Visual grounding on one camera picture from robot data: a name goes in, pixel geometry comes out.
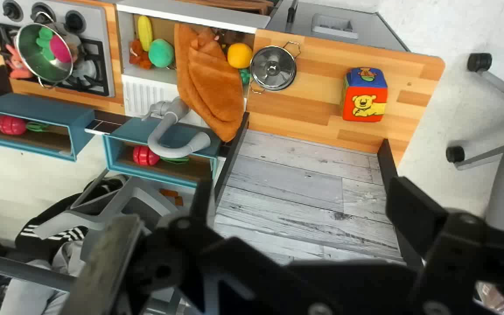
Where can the small steel pot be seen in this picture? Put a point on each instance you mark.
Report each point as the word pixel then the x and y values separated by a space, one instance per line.
pixel 274 69

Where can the orange cloth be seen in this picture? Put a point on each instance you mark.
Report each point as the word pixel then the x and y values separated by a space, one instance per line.
pixel 211 88

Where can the pink toy food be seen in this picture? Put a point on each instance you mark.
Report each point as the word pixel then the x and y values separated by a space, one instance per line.
pixel 62 51

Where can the red toy fruit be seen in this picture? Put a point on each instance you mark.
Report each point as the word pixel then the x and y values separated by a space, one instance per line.
pixel 12 125
pixel 146 156

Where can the black panel frame post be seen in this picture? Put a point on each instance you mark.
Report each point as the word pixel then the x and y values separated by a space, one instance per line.
pixel 386 158
pixel 232 155

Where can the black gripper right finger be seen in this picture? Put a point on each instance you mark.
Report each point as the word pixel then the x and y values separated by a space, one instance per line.
pixel 419 219

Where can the red orange toy food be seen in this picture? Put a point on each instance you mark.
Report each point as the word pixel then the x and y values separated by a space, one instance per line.
pixel 138 57

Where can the yellow toy ball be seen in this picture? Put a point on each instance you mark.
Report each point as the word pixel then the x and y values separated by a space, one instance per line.
pixel 241 55

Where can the large steel pot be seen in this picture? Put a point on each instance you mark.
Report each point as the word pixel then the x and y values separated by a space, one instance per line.
pixel 27 50

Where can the teal open drawer box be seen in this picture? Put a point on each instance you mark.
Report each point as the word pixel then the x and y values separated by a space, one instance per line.
pixel 148 130
pixel 36 107

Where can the office chair base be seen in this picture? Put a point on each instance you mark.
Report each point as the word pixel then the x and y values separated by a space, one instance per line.
pixel 498 81

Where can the yellow toy banana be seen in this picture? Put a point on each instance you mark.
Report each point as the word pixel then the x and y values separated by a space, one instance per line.
pixel 145 32

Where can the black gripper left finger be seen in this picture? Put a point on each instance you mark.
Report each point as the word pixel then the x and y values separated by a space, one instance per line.
pixel 197 233

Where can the white toy sink basin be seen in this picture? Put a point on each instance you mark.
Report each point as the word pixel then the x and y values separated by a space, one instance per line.
pixel 148 93

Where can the green toy ball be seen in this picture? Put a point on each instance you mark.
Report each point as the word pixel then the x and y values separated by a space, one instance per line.
pixel 162 53

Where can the green toy food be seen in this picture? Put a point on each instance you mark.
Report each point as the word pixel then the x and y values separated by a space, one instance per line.
pixel 45 39

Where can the grey toy faucet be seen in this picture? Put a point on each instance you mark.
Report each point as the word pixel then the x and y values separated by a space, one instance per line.
pixel 162 132

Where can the wooden toy kitchen unit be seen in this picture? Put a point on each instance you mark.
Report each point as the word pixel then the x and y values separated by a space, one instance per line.
pixel 316 111

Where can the grey toy stovetop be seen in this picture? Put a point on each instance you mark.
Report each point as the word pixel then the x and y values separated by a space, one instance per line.
pixel 97 36

